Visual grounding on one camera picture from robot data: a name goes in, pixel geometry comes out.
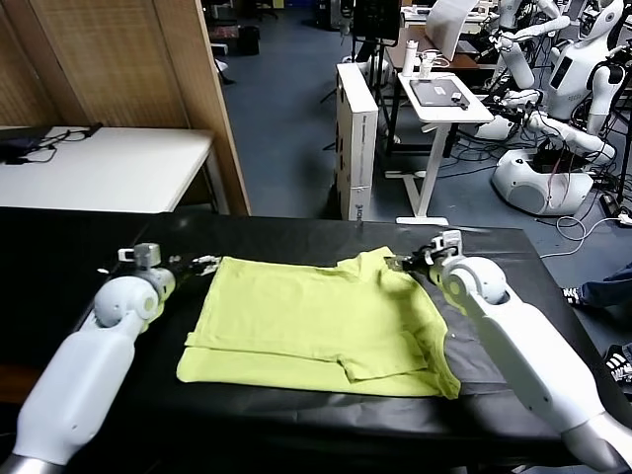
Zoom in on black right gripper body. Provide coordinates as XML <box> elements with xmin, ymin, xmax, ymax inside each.
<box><xmin>405</xmin><ymin>251</ymin><xmax>445</xmax><ymax>282</ymax></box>

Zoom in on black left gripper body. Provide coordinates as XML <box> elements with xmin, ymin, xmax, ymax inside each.
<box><xmin>165</xmin><ymin>260</ymin><xmax>201</xmax><ymax>290</ymax></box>

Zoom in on yellow-green t-shirt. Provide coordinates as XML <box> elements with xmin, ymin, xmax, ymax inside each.
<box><xmin>176</xmin><ymin>249</ymin><xmax>461</xmax><ymax>400</ymax></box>

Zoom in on white folding table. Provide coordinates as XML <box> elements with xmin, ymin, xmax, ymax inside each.
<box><xmin>0</xmin><ymin>125</ymin><xmax>231</xmax><ymax>215</ymax></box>

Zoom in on tall white cardboard box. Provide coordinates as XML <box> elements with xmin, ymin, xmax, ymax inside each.
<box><xmin>335</xmin><ymin>62</ymin><xmax>380</xmax><ymax>222</ymax></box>

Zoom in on white adjustable side desk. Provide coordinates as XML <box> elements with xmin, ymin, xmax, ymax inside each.
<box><xmin>384</xmin><ymin>71</ymin><xmax>496</xmax><ymax>226</ymax></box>

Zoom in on black white striped sneaker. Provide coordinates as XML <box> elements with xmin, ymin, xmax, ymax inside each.
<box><xmin>561</xmin><ymin>286</ymin><xmax>590</xmax><ymax>308</ymax></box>
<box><xmin>604</xmin><ymin>344</ymin><xmax>632</xmax><ymax>384</ymax></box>

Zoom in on grey closed laptop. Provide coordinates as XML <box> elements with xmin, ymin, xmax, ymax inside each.
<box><xmin>409</xmin><ymin>80</ymin><xmax>468</xmax><ymax>107</ymax></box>

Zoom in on black table cover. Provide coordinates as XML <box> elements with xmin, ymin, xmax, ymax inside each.
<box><xmin>46</xmin><ymin>212</ymin><xmax>632</xmax><ymax>470</ymax></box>

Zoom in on blue jeans leg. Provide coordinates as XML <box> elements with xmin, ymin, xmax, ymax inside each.
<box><xmin>581</xmin><ymin>261</ymin><xmax>632</xmax><ymax>310</ymax></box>

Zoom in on white drinking bottle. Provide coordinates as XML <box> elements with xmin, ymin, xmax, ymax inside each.
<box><xmin>402</xmin><ymin>39</ymin><xmax>420</xmax><ymax>79</ymax></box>

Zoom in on brown wooden desk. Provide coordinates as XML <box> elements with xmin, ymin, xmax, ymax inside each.
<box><xmin>385</xmin><ymin>27</ymin><xmax>506</xmax><ymax>74</ymax></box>

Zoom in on black pouch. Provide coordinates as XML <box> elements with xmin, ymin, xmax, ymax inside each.
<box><xmin>0</xmin><ymin>136</ymin><xmax>43</xmax><ymax>165</ymax></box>

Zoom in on wooden partition screen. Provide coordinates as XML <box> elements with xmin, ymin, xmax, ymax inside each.
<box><xmin>0</xmin><ymin>0</ymin><xmax>252</xmax><ymax>217</ymax></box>

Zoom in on white humanoid robot with base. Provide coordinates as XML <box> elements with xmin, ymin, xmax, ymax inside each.
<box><xmin>468</xmin><ymin>0</ymin><xmax>631</xmax><ymax>217</ymax></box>

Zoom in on curved white sheet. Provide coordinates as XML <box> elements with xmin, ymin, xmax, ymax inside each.
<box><xmin>426</xmin><ymin>0</ymin><xmax>482</xmax><ymax>61</ymax></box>

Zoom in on black waste bin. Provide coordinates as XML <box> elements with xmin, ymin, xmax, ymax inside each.
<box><xmin>239</xmin><ymin>25</ymin><xmax>261</xmax><ymax>56</ymax></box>

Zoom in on black monitor panel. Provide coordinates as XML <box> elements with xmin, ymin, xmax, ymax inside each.
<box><xmin>352</xmin><ymin>0</ymin><xmax>400</xmax><ymax>42</ymax></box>

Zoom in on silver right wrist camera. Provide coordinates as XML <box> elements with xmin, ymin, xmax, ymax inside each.
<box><xmin>429</xmin><ymin>230</ymin><xmax>466</xmax><ymax>258</ymax></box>

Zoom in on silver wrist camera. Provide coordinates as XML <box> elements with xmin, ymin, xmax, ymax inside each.
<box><xmin>117</xmin><ymin>243</ymin><xmax>163</xmax><ymax>271</ymax></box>
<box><xmin>429</xmin><ymin>230</ymin><xmax>466</xmax><ymax>258</ymax></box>

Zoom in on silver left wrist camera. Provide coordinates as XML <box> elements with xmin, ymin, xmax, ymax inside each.
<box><xmin>117</xmin><ymin>243</ymin><xmax>163</xmax><ymax>271</ymax></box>

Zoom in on white floor cable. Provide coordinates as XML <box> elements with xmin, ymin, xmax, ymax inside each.
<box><xmin>537</xmin><ymin>210</ymin><xmax>632</xmax><ymax>260</ymax></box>

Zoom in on black cables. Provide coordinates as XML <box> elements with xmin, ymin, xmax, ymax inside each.
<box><xmin>27</xmin><ymin>122</ymin><xmax>106</xmax><ymax>165</ymax></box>

